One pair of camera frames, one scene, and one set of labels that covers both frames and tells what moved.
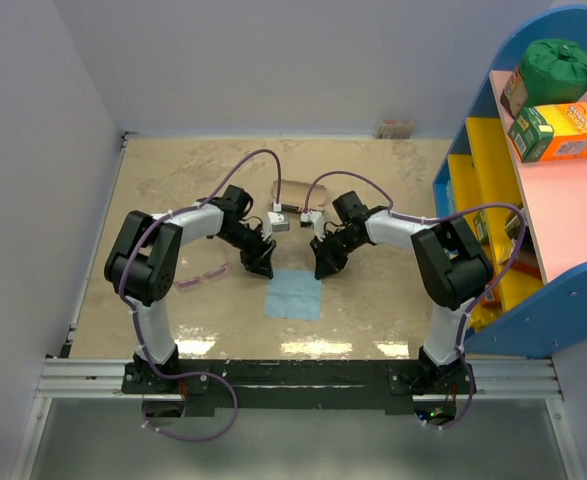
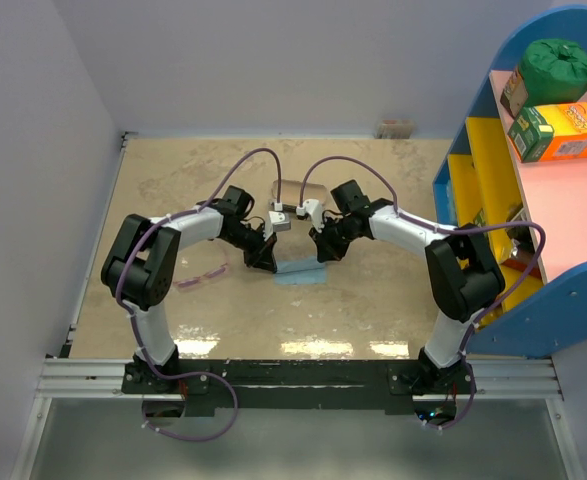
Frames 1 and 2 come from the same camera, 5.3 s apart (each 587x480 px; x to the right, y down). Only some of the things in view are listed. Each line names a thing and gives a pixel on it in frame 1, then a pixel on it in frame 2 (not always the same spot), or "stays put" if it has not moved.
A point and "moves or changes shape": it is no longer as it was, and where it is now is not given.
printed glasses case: x=294 y=196 stays put
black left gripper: x=258 y=259 stays put
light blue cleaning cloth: x=293 y=294 moves or changes shape
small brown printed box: x=515 y=94 stays put
